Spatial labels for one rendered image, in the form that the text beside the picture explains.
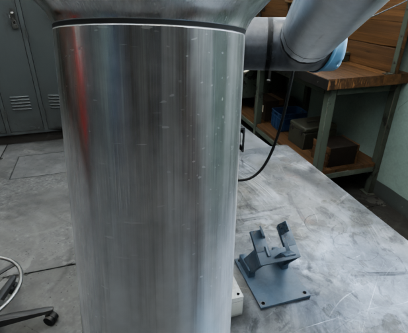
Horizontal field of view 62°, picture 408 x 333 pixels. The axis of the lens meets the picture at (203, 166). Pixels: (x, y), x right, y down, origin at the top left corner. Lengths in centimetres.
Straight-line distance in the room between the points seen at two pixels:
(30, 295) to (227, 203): 180
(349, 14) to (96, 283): 27
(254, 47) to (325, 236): 49
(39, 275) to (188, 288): 187
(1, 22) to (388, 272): 318
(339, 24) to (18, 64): 320
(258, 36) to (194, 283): 41
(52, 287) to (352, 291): 150
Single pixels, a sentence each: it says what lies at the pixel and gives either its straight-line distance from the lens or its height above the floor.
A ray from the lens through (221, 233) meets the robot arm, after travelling 16.
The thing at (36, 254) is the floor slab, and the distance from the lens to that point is 216.
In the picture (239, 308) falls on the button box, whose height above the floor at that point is 82.
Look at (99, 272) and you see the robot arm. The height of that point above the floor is 119.
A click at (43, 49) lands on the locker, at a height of 85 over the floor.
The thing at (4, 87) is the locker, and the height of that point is 54.
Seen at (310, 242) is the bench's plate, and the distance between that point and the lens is 82.
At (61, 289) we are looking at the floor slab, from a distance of 190.
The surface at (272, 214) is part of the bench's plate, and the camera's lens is 88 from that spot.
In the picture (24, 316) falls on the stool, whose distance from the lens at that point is 173.
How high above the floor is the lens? 130
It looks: 28 degrees down
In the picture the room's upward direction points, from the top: straight up
